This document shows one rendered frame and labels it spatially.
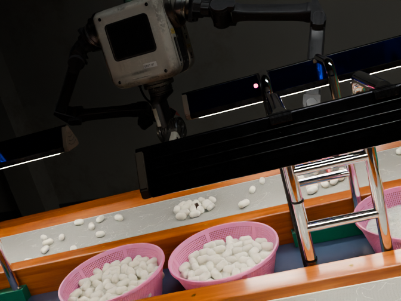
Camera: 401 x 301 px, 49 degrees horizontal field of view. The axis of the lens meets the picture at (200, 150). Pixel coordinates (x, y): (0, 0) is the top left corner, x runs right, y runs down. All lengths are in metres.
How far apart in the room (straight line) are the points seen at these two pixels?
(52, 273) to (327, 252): 0.76
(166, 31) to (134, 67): 0.21
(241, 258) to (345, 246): 0.26
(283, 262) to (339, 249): 0.14
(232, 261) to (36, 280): 0.61
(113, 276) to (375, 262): 0.63
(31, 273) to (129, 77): 0.92
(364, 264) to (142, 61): 1.28
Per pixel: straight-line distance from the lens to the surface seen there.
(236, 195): 1.42
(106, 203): 1.66
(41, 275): 1.39
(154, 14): 1.84
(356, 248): 1.14
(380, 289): 0.89
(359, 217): 0.91
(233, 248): 1.10
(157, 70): 1.86
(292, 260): 1.14
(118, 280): 1.17
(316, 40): 1.69
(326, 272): 0.91
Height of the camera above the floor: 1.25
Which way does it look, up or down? 14 degrees down
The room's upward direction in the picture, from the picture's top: 16 degrees counter-clockwise
